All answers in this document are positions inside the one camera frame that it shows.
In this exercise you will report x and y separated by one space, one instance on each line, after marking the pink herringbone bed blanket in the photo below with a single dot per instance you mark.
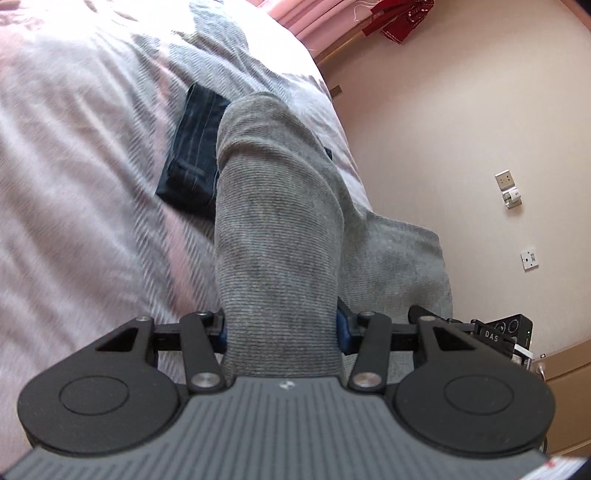
69 184

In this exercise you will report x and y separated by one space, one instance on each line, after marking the pink curtain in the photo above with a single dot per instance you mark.
318 18

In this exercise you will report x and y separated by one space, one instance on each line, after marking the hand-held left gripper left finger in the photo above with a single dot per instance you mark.
198 341

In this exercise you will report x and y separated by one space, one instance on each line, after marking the wooden door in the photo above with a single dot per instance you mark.
570 392

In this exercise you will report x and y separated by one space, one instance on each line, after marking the white plug adapter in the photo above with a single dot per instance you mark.
512 198

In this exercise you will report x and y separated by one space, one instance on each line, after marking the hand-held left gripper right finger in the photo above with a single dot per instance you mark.
342 325

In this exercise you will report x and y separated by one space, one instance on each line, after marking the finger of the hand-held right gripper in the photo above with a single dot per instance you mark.
415 311

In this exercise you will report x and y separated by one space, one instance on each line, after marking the red cloth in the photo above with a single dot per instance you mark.
401 18

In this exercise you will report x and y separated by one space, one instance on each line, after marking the wall socket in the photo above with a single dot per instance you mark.
336 91
503 180
529 259

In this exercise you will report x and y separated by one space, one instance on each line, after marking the dark blue jeans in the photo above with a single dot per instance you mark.
194 152

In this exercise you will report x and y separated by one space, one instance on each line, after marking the grey sweatpants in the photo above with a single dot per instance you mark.
277 230

